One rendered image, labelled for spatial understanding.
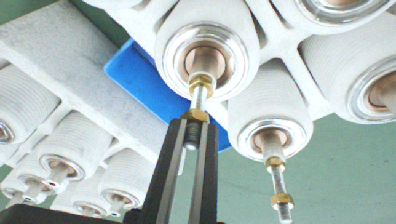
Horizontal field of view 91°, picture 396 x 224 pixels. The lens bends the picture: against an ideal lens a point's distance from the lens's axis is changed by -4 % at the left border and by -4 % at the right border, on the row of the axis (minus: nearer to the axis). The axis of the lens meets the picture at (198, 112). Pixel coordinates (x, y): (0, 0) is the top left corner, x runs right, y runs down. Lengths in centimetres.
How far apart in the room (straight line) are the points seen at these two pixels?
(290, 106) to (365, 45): 8
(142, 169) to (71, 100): 18
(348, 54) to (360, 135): 50
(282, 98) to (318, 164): 56
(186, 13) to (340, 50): 15
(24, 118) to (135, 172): 20
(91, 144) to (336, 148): 64
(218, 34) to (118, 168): 32
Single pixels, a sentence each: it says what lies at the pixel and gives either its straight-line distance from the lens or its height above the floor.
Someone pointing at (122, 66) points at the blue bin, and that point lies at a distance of 42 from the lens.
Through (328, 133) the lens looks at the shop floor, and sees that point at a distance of 66.
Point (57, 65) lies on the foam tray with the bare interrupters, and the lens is 39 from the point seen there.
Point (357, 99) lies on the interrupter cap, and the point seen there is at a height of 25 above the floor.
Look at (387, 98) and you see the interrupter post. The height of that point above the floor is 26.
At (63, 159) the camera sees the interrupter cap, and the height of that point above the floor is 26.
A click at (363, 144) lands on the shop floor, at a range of 75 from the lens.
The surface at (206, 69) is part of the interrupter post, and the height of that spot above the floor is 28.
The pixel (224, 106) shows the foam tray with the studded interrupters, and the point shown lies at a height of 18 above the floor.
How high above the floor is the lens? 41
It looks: 48 degrees down
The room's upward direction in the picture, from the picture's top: 171 degrees counter-clockwise
